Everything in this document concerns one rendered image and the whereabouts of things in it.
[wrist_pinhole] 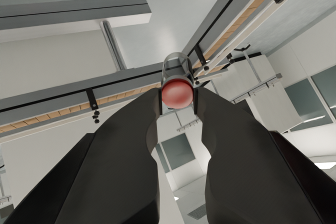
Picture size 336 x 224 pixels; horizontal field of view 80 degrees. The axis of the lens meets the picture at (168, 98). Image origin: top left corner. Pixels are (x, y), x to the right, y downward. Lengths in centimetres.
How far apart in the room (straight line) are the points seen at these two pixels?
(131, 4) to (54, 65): 74
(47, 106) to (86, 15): 46
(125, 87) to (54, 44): 93
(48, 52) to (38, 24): 63
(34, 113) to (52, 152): 62
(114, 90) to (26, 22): 46
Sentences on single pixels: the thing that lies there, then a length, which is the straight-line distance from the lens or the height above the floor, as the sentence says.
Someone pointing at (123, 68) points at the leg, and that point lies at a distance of 95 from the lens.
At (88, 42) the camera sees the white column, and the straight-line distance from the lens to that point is 170.
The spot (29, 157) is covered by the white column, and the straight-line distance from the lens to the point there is 147.
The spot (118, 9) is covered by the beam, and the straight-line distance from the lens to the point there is 112.
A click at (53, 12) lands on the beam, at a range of 108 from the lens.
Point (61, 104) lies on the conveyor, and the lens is 85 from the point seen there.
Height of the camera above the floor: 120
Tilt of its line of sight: 12 degrees down
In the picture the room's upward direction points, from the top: 157 degrees clockwise
